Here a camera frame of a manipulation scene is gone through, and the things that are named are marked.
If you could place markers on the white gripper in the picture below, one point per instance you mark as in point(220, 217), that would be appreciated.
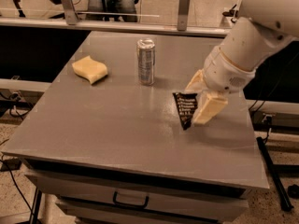
point(224, 72)

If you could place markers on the black rxbar chocolate wrapper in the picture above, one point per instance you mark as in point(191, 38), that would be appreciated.
point(186, 104)

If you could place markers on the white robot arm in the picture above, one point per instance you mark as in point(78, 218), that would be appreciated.
point(263, 28)

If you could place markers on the silver redbull can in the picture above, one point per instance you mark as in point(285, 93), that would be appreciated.
point(146, 60)

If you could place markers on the yellow sponge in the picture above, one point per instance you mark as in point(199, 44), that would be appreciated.
point(90, 69)

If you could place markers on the seated person in jeans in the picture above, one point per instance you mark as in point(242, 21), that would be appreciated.
point(103, 10)

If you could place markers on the black pole on floor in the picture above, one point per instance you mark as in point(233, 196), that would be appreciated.
point(285, 202)

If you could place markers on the grey drawer with black handle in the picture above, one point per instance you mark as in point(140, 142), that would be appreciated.
point(96, 200)

